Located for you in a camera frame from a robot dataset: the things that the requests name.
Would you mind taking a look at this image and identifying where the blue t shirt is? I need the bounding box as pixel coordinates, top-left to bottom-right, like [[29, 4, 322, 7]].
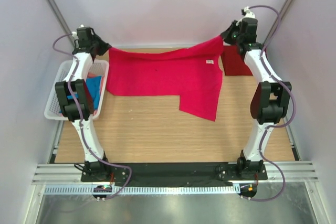
[[59, 76, 104, 116]]

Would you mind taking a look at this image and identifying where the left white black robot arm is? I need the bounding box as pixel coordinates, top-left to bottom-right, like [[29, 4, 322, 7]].
[[55, 25, 112, 182]]

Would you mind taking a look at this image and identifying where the aluminium frame post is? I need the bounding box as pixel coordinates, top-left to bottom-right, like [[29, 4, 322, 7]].
[[265, 0, 295, 45], [30, 0, 82, 54]]

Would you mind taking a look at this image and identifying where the white slotted cable duct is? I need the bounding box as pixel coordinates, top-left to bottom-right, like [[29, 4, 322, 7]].
[[45, 184, 240, 196]]

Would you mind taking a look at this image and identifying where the folded dark red t shirt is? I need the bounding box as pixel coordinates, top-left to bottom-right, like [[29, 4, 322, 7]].
[[221, 46, 252, 76]]

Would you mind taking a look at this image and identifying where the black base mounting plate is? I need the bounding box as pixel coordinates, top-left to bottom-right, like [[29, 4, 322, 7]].
[[74, 162, 268, 187]]

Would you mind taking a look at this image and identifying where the magenta pink t shirt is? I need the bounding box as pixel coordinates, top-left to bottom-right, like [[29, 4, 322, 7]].
[[106, 36, 224, 121]]

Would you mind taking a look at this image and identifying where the right aluminium frame post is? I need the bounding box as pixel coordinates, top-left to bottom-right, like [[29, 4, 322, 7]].
[[265, 0, 295, 45]]

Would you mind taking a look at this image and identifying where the white perforated plastic basket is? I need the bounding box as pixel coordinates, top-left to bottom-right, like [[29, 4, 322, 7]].
[[43, 60, 110, 121]]

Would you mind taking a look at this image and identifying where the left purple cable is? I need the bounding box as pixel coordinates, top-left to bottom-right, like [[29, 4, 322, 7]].
[[52, 34, 133, 200]]

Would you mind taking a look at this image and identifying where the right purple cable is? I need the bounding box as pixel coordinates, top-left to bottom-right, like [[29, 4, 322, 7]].
[[244, 5, 297, 201]]

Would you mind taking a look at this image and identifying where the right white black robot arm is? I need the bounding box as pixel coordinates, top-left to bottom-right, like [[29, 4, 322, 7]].
[[221, 17, 292, 180]]

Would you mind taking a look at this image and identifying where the purple cable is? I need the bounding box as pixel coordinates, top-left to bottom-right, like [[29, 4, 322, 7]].
[[244, 5, 297, 201], [52, 34, 133, 200]]

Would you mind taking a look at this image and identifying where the aluminium front rail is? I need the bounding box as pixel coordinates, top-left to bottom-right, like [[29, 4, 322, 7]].
[[33, 161, 318, 184]]

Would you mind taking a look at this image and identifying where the left aluminium frame post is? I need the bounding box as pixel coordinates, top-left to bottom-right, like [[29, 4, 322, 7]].
[[30, 0, 82, 54]]

